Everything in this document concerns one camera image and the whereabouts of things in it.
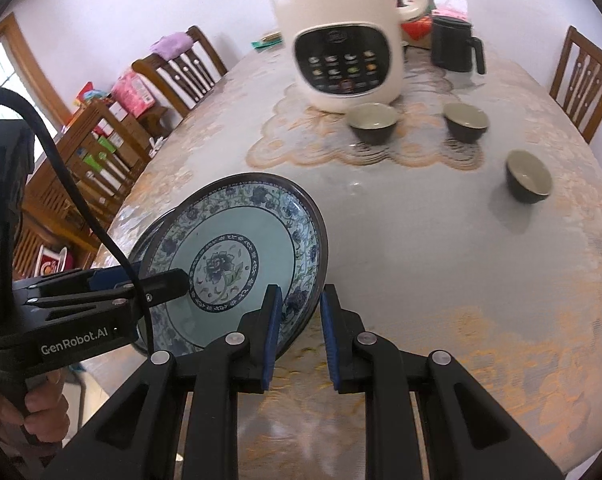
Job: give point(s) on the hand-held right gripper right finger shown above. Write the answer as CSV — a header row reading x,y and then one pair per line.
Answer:
x,y
331,340

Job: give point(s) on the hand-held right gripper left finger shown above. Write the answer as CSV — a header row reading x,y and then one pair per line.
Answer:
x,y
273,335

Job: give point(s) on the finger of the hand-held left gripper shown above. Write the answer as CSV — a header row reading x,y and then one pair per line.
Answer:
x,y
166,285
111,277

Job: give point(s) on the small blue floral plate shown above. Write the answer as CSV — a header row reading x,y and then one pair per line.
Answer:
x,y
261,220

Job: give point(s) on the dark ceramic bowl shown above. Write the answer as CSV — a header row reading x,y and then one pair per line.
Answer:
x,y
373,122
528,177
465,124

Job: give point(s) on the person's left hand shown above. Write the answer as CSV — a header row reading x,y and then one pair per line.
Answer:
x,y
46,410

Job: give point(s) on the red and white container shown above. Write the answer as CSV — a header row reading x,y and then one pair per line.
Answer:
x,y
56,260

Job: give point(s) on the shelf of assorted boxes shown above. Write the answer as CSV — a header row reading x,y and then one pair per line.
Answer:
x,y
106,145

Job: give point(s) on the colourful snack packet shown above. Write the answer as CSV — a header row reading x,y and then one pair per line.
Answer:
x,y
88,94

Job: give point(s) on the pink packet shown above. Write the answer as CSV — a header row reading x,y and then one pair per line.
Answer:
x,y
133,92

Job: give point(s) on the lace doily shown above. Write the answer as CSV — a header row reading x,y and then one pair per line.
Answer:
x,y
291,130

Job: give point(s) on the wooden framed window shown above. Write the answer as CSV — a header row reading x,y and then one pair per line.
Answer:
x,y
1,67

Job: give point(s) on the purple cloth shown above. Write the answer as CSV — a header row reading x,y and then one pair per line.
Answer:
x,y
171,45

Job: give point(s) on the green mat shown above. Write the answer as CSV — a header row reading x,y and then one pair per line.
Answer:
x,y
263,46

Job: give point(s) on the brown flat packet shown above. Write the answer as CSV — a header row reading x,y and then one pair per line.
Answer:
x,y
271,37

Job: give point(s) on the black jug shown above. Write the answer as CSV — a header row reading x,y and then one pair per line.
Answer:
x,y
451,45

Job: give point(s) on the red box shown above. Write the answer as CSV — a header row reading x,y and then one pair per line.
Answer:
x,y
416,30

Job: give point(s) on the cream soy milk maker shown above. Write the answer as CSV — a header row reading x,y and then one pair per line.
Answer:
x,y
341,10

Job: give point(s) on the pink tissue box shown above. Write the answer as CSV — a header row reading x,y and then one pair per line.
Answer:
x,y
448,7

